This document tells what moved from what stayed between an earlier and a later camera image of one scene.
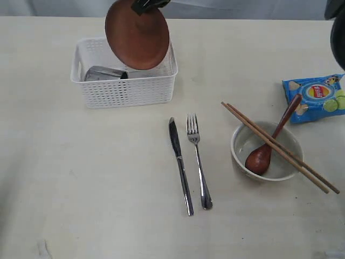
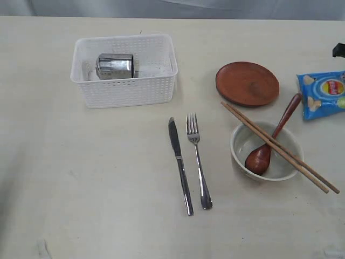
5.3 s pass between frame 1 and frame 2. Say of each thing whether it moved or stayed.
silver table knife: stayed
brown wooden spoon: stayed
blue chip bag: moved
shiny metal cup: moved
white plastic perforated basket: stayed
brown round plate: moved
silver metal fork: stayed
